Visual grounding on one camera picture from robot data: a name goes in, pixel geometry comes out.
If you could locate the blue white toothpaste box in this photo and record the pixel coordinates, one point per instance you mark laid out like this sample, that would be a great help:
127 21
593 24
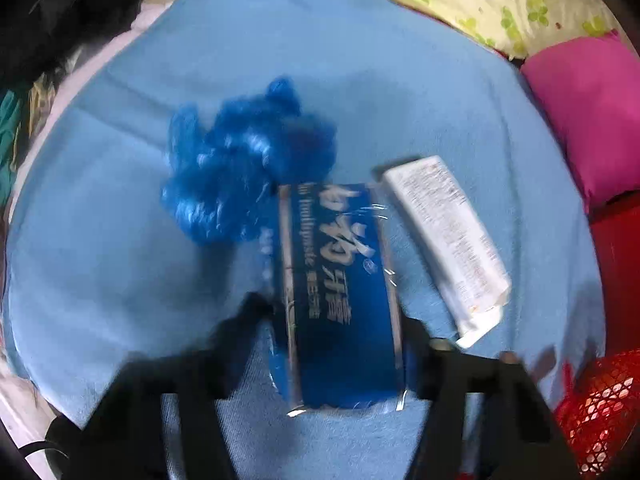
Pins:
335 336

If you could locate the magenta pillow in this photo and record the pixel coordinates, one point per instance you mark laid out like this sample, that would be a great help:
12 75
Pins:
589 89

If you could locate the black clothes pile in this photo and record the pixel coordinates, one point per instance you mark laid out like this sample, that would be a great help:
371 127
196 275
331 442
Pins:
37 34

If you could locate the blue plastic bag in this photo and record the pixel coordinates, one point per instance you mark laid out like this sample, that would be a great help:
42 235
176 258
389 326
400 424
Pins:
224 178

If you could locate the red Nilrich paper bag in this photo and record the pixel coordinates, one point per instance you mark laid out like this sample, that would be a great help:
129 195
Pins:
615 233

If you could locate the light blue towel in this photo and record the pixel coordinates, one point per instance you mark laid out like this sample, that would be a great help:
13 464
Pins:
111 308

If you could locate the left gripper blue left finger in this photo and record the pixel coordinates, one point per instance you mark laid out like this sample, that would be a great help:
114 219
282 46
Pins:
233 343

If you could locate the white long medicine box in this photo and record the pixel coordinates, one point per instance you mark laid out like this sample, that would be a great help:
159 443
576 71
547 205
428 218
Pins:
463 260

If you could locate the red plastic mesh basket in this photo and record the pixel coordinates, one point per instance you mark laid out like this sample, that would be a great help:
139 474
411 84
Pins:
599 412

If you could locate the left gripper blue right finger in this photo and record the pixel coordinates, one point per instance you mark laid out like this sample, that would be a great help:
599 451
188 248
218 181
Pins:
424 364

